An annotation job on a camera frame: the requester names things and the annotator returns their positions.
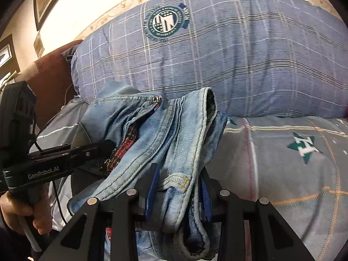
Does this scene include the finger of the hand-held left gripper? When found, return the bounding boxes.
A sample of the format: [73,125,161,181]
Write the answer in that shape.
[82,139,117,166]

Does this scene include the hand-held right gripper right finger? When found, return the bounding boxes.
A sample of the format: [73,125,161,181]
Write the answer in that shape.
[199,169,311,261]

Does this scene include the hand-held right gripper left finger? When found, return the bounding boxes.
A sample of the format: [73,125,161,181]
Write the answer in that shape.
[37,163,161,261]

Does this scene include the blue denim pants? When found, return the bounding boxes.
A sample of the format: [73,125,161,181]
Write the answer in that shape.
[67,82,229,261]

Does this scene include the person's left hand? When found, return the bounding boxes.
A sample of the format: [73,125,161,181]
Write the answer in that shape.
[0,189,54,236]

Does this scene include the brown bed headboard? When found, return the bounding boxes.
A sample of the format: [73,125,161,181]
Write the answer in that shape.
[20,40,84,132]

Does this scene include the grey star-print bed sheet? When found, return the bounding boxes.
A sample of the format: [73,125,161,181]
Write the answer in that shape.
[27,96,348,261]

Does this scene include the blue plaid pillow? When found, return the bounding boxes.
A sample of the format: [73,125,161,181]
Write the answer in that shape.
[70,0,348,119]

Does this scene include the black cable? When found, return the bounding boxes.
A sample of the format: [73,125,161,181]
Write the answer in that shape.
[28,109,68,223]

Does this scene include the small wall picture frame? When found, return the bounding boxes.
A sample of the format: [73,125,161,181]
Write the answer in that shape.
[0,34,21,70]

